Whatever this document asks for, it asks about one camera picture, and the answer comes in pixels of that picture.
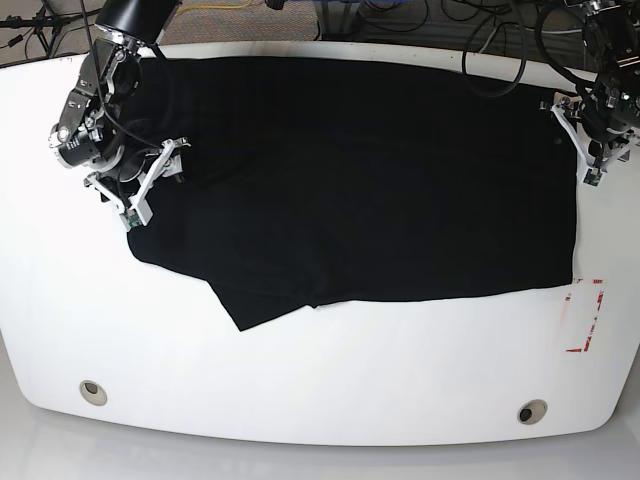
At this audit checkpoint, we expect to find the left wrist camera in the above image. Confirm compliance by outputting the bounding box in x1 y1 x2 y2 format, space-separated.
583 168 606 187

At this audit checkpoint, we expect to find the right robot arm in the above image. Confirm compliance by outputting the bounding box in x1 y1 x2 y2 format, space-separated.
49 1 189 226

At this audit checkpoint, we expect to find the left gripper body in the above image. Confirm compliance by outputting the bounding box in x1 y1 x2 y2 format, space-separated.
539 94 639 175

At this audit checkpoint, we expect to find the black tripod stand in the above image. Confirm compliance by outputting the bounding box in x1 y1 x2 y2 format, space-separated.
1 0 83 59

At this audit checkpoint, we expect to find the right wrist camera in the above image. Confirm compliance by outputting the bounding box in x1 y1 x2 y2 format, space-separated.
119 207 153 232

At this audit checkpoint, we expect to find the black graphic T-shirt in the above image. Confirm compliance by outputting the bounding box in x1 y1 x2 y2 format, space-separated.
126 57 577 330

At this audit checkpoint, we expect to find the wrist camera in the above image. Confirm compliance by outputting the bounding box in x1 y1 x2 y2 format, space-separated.
583 168 606 187
119 207 153 232

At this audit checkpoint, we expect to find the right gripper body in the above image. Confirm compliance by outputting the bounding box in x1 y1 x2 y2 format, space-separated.
84 137 191 213

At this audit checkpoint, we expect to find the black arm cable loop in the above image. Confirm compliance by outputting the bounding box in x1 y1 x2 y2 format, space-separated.
462 9 529 99
149 44 176 131

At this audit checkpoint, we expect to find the left table cable grommet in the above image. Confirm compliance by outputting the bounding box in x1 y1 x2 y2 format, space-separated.
79 381 108 407

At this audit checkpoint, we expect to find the right table cable grommet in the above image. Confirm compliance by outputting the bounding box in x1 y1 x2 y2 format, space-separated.
517 399 548 425

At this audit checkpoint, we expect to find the red tape rectangle marking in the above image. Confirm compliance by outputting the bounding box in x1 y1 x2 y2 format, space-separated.
559 279 605 353

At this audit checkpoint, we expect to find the table cable grommet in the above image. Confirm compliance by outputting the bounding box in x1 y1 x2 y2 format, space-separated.
517 399 548 425
79 381 108 407

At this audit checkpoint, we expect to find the black arm cable loop left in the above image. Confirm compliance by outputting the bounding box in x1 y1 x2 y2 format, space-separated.
462 9 529 99

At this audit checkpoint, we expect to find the yellow floor cable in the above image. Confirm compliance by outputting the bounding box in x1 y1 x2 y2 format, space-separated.
174 0 251 19

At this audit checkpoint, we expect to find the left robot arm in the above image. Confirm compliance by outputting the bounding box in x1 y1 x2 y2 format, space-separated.
534 1 639 186

